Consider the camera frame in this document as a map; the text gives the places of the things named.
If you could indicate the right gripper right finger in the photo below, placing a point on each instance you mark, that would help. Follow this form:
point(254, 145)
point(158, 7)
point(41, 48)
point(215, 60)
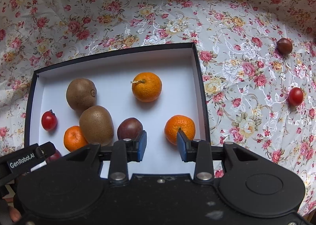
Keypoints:
point(202, 154)

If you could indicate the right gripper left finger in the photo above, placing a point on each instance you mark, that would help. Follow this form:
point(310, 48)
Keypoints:
point(120, 154)

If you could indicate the brown kiwi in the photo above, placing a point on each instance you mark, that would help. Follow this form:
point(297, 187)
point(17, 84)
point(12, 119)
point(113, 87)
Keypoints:
point(97, 126)

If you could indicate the small purple plum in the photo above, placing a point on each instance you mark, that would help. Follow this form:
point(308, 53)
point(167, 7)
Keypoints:
point(54, 157)

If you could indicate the red cherry tomato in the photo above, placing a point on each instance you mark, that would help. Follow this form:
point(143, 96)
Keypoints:
point(296, 96)

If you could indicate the person's left hand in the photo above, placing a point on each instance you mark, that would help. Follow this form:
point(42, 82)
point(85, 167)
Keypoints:
point(13, 213)

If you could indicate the mandarin beside kiwi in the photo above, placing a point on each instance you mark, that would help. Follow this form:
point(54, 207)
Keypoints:
point(74, 139)

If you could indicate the dark box with white inside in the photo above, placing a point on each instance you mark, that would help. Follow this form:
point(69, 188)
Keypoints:
point(178, 67)

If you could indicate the cherry tomato in box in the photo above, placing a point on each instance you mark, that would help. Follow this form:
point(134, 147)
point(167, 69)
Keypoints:
point(49, 120)

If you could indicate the mandarin with stem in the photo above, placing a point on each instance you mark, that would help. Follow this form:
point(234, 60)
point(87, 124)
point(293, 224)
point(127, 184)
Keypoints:
point(146, 87)

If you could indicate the kiwi with round end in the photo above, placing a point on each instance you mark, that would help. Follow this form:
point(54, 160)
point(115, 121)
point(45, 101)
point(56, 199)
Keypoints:
point(81, 94)

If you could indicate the floral tablecloth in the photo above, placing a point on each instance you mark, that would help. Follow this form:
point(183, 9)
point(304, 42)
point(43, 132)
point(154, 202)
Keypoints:
point(247, 81)

